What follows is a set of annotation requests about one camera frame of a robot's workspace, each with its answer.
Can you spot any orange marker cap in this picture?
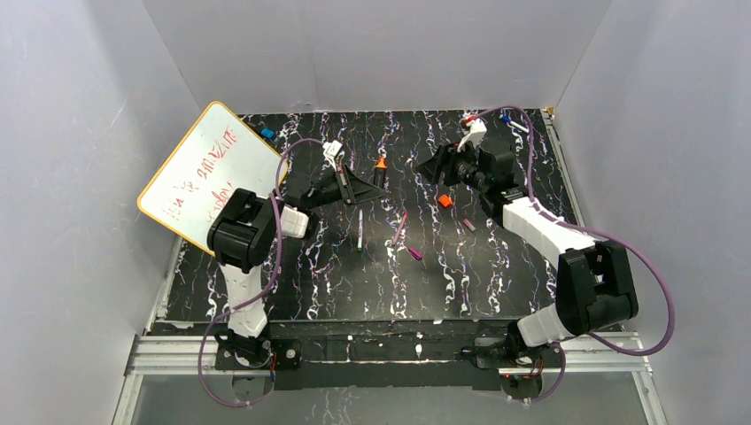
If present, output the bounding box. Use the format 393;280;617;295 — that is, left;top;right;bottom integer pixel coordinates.
437;194;453;208

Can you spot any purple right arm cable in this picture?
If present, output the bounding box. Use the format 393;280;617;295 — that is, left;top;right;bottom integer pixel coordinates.
472;105;677;405

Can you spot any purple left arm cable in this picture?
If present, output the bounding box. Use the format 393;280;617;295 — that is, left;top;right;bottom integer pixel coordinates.
197;137;329;409

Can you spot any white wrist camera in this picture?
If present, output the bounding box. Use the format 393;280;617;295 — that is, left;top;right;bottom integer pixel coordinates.
321;140;345;172
457;115;487;151

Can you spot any mauve pen cap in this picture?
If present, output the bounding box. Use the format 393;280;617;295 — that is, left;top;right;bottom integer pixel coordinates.
462;219;476;232

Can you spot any blue marker cap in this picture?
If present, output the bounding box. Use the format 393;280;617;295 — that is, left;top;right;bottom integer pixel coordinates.
260;128;276;140

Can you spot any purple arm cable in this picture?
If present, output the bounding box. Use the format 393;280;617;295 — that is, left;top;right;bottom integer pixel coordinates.
197;137;329;409
472;105;677;405

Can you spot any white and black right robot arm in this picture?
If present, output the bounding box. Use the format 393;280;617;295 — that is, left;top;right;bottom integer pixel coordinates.
418;143;639;368

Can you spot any magenta pen cap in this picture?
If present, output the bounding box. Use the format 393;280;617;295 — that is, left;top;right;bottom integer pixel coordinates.
407;247;423;261

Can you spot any black orange highlighter marker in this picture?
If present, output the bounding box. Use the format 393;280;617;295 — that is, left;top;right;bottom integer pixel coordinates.
373;156;388;189

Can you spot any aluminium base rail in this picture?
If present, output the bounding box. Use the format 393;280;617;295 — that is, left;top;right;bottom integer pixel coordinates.
126;332;653;375

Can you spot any white blue marker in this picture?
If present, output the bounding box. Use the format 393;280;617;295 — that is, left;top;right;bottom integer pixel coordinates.
500;114;530;134

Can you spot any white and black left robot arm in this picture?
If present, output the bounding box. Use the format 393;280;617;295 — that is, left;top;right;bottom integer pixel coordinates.
206;164;387;368

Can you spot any yellow framed whiteboard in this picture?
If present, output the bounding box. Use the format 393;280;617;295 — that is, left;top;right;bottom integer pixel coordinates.
136;101;288;255

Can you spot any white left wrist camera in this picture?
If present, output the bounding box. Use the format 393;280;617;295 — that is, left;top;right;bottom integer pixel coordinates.
321;140;345;172

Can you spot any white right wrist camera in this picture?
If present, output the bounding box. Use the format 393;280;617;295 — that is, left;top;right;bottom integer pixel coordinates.
457;115;487;151

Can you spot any white green thin pen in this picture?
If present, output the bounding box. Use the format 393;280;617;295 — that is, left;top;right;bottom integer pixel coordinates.
356;209;364;252

